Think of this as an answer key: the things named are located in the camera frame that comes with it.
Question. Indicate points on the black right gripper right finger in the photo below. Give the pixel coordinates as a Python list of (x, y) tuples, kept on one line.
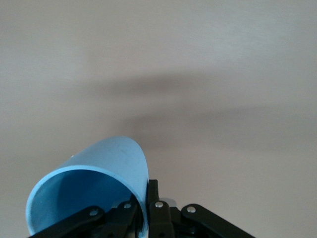
[(158, 218)]

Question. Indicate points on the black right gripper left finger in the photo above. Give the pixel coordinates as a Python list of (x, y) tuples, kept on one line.
[(74, 220)]

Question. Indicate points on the blue plastic cup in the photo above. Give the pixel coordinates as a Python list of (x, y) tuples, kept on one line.
[(99, 158)]

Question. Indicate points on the brown table cover sheet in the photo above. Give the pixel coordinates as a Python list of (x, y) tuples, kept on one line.
[(173, 49)]

